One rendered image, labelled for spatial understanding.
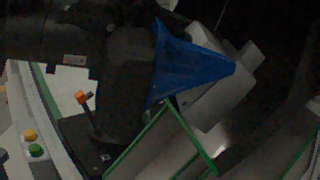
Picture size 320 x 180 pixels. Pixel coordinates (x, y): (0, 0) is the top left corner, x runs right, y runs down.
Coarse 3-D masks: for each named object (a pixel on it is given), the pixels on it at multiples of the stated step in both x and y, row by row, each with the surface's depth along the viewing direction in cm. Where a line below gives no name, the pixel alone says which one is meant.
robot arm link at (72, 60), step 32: (64, 0) 33; (128, 0) 43; (64, 32) 32; (96, 32) 32; (128, 32) 28; (64, 64) 34; (96, 64) 34; (128, 64) 27; (96, 96) 30; (128, 96) 28; (128, 128) 29
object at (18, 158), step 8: (0, 136) 108; (8, 136) 108; (0, 144) 104; (8, 144) 104; (16, 144) 104; (8, 152) 100; (16, 152) 100; (8, 160) 96; (16, 160) 97; (8, 168) 92; (16, 168) 93; (24, 168) 93; (8, 176) 89; (16, 176) 89; (24, 176) 90
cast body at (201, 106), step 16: (176, 32) 36; (192, 32) 37; (208, 32) 37; (208, 48) 35; (224, 48) 38; (256, 48) 37; (240, 64) 36; (256, 64) 38; (224, 80) 36; (240, 80) 36; (176, 96) 39; (192, 96) 36; (208, 96) 37; (224, 96) 37; (240, 96) 37; (192, 112) 37; (208, 112) 37; (224, 112) 38; (208, 128) 38
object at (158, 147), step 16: (160, 112) 65; (160, 128) 66; (176, 128) 66; (144, 144) 66; (160, 144) 67; (176, 144) 65; (192, 144) 63; (128, 160) 67; (144, 160) 67; (160, 160) 66; (176, 160) 63; (192, 160) 54; (112, 176) 67; (128, 176) 68; (144, 176) 66; (160, 176) 63; (176, 176) 54; (192, 176) 55
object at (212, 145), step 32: (256, 0) 46; (288, 0) 47; (256, 32) 48; (288, 32) 49; (288, 64) 44; (256, 96) 44; (288, 96) 37; (192, 128) 45; (224, 128) 43; (256, 128) 37; (224, 160) 37
